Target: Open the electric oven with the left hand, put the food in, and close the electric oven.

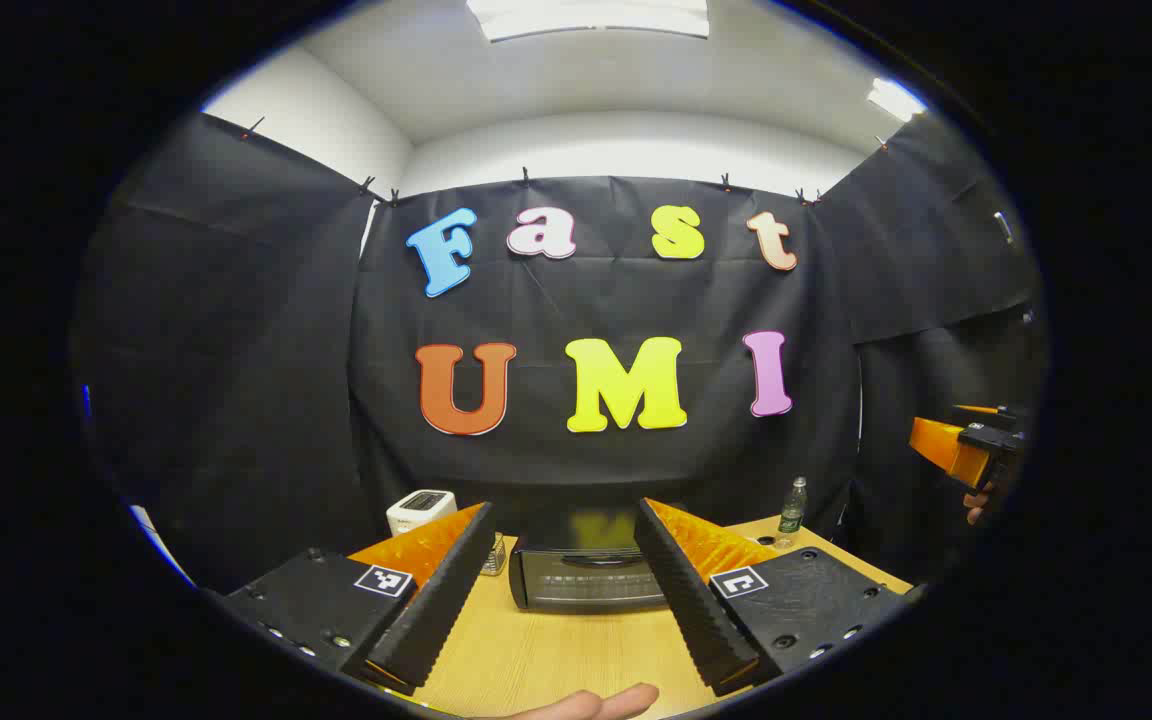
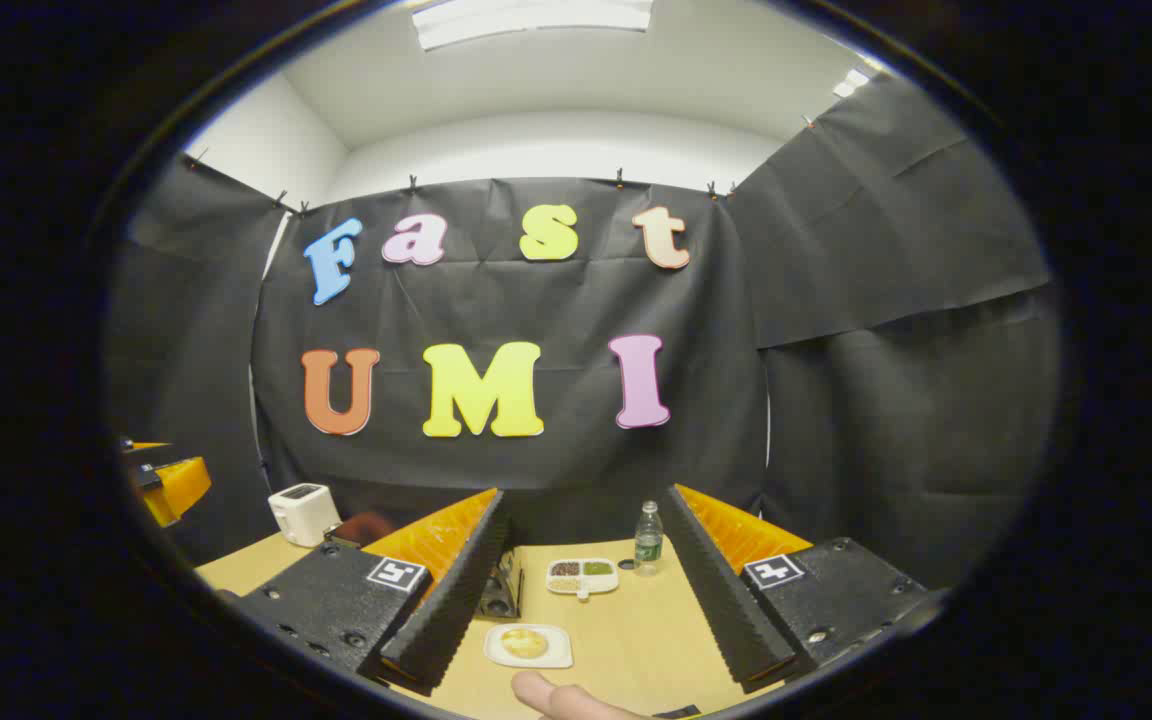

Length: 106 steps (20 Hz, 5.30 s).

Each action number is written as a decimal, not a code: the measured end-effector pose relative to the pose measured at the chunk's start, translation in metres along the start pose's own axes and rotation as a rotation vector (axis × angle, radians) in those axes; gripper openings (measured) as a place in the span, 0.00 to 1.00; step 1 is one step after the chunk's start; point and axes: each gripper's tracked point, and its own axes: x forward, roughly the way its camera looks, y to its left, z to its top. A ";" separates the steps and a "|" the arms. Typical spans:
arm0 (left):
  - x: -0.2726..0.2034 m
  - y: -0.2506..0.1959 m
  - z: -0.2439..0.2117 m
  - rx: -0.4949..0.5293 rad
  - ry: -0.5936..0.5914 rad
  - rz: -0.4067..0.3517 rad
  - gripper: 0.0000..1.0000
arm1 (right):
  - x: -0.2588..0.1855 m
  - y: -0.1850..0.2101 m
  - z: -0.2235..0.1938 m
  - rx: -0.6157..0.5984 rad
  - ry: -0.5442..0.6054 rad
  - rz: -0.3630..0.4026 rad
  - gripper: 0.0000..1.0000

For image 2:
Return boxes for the black electric oven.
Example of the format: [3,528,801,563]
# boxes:
[324,510,525,619]

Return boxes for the large ceiling light panel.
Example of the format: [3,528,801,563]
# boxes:
[411,0,654,51]

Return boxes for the white divided snack dish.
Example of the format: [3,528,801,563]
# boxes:
[546,558,620,601]

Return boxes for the white square plate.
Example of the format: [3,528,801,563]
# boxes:
[483,623,574,669]

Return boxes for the white toaster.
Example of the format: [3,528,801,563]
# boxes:
[268,483,342,548]

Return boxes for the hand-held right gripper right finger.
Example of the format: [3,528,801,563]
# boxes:
[658,484,942,693]

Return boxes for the clear plastic water bottle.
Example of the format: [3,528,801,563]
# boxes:
[634,500,664,578]

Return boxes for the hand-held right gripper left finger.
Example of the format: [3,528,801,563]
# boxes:
[219,487,515,698]

